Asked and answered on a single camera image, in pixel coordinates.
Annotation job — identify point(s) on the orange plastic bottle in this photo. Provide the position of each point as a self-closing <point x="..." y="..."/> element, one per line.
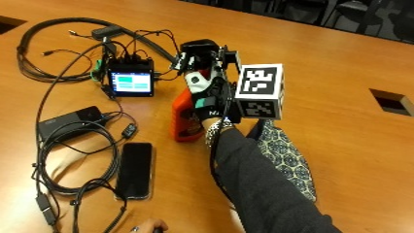
<point x="183" y="123"/>

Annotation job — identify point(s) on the black power bank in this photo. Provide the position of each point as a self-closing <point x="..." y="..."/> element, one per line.
<point x="67" y="122"/>

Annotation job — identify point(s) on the small black touchscreen device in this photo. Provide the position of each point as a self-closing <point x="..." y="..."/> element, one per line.
<point x="130" y="81"/>

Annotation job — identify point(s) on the small black inline dongle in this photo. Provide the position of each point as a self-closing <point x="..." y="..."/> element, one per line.
<point x="129" y="130"/>

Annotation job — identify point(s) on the black smartphone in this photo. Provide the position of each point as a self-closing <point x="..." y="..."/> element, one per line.
<point x="134" y="170"/>

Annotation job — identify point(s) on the white marker cube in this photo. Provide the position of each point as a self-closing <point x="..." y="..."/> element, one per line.
<point x="256" y="84"/>

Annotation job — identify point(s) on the black power adapter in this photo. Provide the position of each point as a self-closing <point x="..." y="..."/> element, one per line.
<point x="106" y="31"/>

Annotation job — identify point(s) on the dark office chairs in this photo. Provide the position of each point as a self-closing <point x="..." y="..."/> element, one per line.
<point x="323" y="13"/>

